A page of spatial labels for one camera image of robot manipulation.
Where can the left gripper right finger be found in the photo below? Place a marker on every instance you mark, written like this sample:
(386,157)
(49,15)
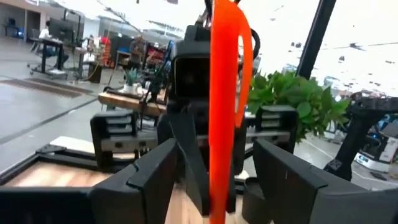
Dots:
(295,193)

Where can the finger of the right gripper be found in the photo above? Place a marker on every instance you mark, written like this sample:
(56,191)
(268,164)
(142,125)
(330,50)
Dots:
(189,149)
(239,155)

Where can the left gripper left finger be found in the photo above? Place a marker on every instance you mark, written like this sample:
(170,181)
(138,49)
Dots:
(146,193)

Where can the wooden side table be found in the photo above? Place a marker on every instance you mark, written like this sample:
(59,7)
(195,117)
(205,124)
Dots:
(124,101)

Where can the small potted succulent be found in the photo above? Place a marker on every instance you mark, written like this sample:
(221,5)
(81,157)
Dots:
(132,77)

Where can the potted green plant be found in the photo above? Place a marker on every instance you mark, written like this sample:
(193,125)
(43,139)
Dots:
(298,99)

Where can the person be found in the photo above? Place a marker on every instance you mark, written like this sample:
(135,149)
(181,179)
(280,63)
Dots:
(136,51)
(45,32)

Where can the white floor machine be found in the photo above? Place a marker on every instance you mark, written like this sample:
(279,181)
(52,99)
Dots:
(382,152)

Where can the black computer monitor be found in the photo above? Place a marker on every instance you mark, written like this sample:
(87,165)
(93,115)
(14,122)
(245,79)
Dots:
(62,29)

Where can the black table frame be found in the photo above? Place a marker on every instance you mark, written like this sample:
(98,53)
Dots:
(62,154)

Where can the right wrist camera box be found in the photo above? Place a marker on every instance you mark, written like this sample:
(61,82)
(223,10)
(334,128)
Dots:
(191,76)

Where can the black angled frame leg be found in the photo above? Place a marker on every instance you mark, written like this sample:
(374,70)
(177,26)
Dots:
(357,130)

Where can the black upright rig post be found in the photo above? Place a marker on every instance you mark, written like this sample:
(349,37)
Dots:
(317,34)

